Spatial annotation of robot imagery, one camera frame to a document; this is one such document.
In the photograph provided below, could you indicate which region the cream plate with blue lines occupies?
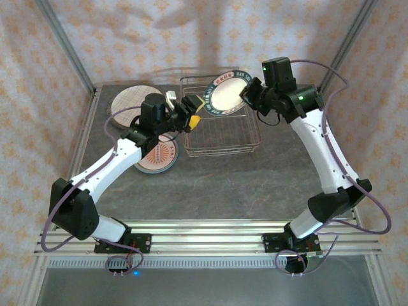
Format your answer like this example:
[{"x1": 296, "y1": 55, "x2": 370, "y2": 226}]
[{"x1": 111, "y1": 85, "x2": 164, "y2": 127}]

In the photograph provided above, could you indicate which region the brown speckled plate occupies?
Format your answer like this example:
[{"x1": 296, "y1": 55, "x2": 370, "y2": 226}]
[{"x1": 110, "y1": 95, "x2": 141, "y2": 130}]

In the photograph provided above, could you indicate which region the small plate with red print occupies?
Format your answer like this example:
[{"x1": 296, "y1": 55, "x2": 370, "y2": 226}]
[{"x1": 140, "y1": 133, "x2": 177, "y2": 171}]

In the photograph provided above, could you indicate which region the watermelon print plate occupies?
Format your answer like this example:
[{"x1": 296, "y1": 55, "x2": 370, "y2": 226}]
[{"x1": 133, "y1": 133, "x2": 180, "y2": 176}]

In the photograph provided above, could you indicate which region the grey metal panel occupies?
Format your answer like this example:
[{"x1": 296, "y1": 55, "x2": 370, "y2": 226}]
[{"x1": 34, "y1": 266, "x2": 381, "y2": 306}]

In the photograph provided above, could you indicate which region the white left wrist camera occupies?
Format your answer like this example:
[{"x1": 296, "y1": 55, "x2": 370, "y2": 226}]
[{"x1": 164, "y1": 90, "x2": 178, "y2": 111}]

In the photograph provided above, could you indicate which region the metal wire dish rack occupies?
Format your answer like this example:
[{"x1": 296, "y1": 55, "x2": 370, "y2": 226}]
[{"x1": 180, "y1": 75, "x2": 263, "y2": 159}]

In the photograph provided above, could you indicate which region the purple cable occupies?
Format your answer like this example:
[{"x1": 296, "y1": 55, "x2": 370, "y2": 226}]
[
  {"x1": 274, "y1": 59, "x2": 392, "y2": 277},
  {"x1": 40, "y1": 105, "x2": 144, "y2": 277}
]

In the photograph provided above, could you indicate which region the aluminium table side rail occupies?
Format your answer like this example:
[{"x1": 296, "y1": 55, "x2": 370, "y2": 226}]
[
  {"x1": 317, "y1": 89, "x2": 365, "y2": 230},
  {"x1": 50, "y1": 85, "x2": 102, "y2": 231}
]

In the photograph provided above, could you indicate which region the aluminium frame post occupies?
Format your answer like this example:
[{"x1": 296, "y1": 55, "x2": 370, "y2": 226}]
[
  {"x1": 317, "y1": 0, "x2": 381, "y2": 96},
  {"x1": 34, "y1": 0, "x2": 97, "y2": 96}
]

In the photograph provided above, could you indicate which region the aluminium mounting rail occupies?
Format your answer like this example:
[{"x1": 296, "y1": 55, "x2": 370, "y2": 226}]
[{"x1": 33, "y1": 219, "x2": 383, "y2": 256}]

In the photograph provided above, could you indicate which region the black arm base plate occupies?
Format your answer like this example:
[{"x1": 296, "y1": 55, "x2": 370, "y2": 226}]
[
  {"x1": 261, "y1": 233, "x2": 322, "y2": 255},
  {"x1": 94, "y1": 233, "x2": 152, "y2": 255}
]

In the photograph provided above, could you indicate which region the grey slotted cable duct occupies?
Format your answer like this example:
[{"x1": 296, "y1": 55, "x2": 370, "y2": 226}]
[{"x1": 47, "y1": 256, "x2": 361, "y2": 269}]

